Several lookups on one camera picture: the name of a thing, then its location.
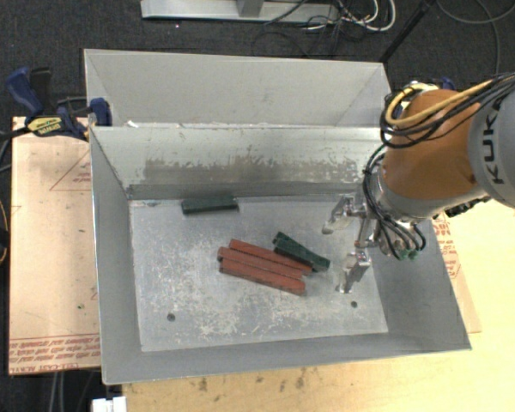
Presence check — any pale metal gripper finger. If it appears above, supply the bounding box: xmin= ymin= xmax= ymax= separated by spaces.
xmin=322 ymin=194 xmax=359 ymax=236
xmin=335 ymin=250 xmax=373 ymax=295

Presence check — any dark green flat block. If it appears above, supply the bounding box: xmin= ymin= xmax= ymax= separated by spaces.
xmin=271 ymin=230 xmax=332 ymax=273
xmin=180 ymin=193 xmax=240 ymax=216

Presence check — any red-brown flat block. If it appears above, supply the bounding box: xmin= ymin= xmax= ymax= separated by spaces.
xmin=227 ymin=238 xmax=314 ymax=275
xmin=216 ymin=246 xmax=306 ymax=280
xmin=218 ymin=258 xmax=307 ymax=297

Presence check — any grey metal bin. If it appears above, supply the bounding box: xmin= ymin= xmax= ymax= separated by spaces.
xmin=83 ymin=48 xmax=473 ymax=386

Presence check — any brown cardboard board, red print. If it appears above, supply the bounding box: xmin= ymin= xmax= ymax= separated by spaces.
xmin=8 ymin=115 xmax=484 ymax=377

